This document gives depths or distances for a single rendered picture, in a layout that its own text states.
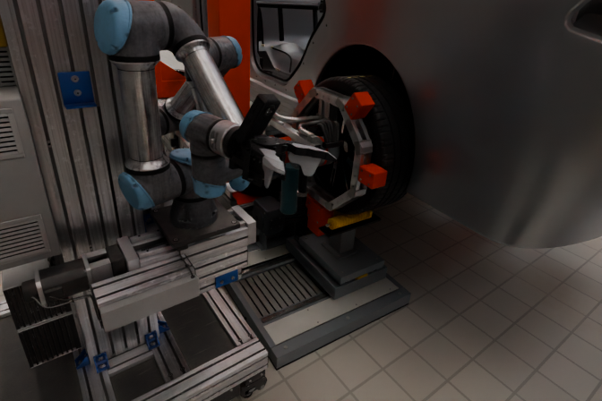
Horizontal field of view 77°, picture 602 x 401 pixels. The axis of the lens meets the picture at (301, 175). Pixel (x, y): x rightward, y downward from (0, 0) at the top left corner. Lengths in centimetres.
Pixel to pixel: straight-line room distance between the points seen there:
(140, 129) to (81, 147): 25
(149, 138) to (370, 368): 140
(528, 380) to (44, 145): 210
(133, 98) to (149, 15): 20
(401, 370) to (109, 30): 172
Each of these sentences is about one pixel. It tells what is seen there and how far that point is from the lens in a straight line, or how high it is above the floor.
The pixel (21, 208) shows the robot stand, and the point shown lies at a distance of 126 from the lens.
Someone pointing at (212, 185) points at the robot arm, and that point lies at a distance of 88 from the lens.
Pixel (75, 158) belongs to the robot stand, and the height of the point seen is 104.
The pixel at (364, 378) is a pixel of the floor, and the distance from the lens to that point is 190.
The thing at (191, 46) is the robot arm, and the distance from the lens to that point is 103.
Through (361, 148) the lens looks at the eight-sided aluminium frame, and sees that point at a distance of 154.
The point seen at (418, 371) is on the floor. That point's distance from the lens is 200.
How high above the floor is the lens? 150
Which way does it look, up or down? 25 degrees down
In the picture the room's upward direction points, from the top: 4 degrees clockwise
